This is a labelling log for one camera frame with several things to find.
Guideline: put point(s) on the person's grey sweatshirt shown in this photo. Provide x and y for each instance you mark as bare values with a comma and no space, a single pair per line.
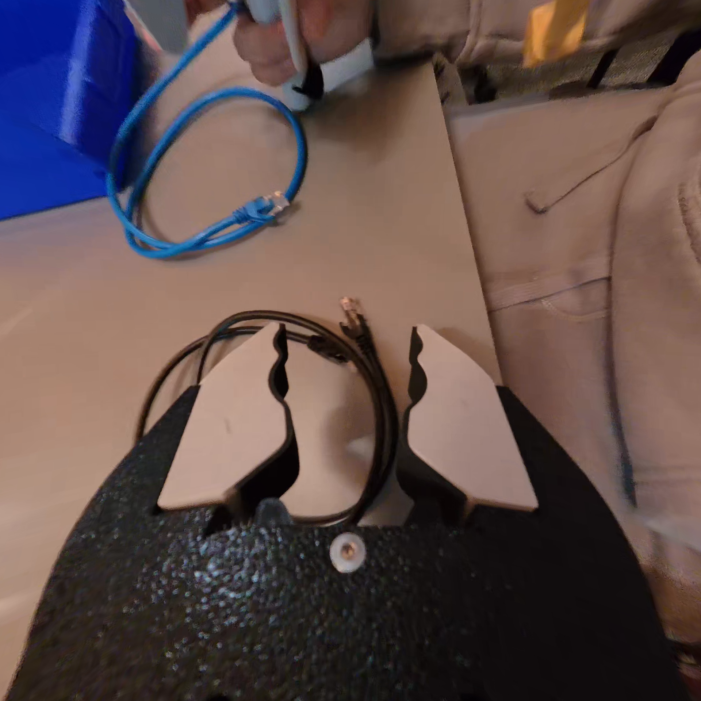
547,383

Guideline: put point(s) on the person's right forearm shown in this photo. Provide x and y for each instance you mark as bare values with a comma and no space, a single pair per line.
427,27

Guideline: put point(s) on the blue plastic bin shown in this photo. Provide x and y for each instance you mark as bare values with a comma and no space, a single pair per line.
55,98

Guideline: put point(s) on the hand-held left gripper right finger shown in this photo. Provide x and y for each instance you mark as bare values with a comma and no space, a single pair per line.
465,432

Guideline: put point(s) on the person's right hand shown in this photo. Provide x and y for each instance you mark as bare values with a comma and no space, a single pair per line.
263,55

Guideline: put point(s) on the grey desk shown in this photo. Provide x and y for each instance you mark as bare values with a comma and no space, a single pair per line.
356,219

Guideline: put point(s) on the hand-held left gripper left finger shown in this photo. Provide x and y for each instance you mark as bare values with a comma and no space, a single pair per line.
230,438

